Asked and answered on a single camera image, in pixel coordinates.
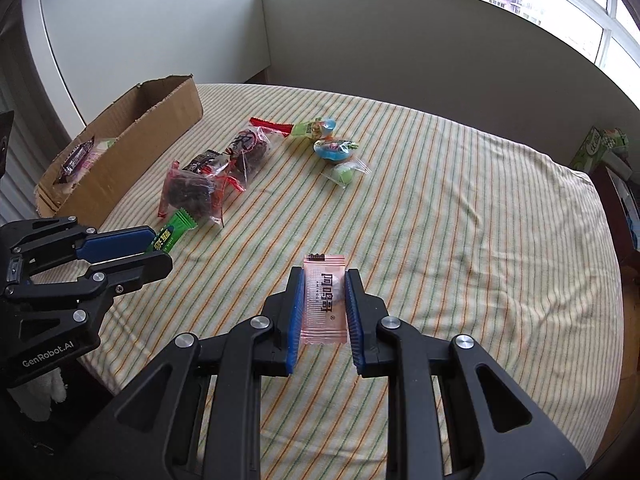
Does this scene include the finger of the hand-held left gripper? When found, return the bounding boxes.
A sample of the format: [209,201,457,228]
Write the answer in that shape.
[5,251,173,311]
[7,216,157,266]

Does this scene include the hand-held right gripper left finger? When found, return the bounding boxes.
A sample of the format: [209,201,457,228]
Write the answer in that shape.
[80,266,307,480]

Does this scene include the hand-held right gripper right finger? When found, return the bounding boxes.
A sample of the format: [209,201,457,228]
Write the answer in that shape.
[344,268,588,480]

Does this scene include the pink snack packet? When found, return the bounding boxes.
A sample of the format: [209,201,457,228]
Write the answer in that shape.
[300,252,348,346]

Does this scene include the green candy packet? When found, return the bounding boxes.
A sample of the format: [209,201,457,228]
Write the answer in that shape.
[146,210,197,256]

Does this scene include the dark brown chocolate bar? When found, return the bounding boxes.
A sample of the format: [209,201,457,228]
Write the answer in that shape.
[60,137,96,183]

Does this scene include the brown cardboard box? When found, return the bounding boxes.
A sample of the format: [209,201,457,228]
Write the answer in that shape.
[34,75,203,218]

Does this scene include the white cloth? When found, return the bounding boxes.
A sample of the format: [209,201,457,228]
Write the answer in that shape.
[10,365,68,423]

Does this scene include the clear packet of dark prunes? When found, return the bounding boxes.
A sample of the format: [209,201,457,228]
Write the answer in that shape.
[157,160,236,226]

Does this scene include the striped yellow tablecloth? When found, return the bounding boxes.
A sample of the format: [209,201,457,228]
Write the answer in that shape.
[82,82,626,480]

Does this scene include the small black snack packet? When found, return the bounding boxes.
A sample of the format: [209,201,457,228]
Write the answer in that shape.
[181,149,223,176]

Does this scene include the pale green wrapped candy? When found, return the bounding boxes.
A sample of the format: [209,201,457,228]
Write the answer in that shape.
[320,157,373,190]

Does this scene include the dark snack packet red seal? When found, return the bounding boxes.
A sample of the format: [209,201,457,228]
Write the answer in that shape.
[220,117,296,193]

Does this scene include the blue wrapped candy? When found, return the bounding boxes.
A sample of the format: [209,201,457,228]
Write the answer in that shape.
[313,137,360,163]

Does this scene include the colourful wrapped candy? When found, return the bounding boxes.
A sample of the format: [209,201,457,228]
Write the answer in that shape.
[290,116,338,142]

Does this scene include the white wardrobe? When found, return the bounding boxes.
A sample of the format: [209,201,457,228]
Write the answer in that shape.
[22,0,273,136]

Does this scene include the dark wooden cabinet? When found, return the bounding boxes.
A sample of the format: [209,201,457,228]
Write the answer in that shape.
[592,162,640,261]

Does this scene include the green printed box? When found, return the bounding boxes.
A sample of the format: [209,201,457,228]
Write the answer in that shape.
[570,126,631,173]

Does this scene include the white framed window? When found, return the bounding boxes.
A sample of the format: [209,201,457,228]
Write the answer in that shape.
[260,0,640,68]

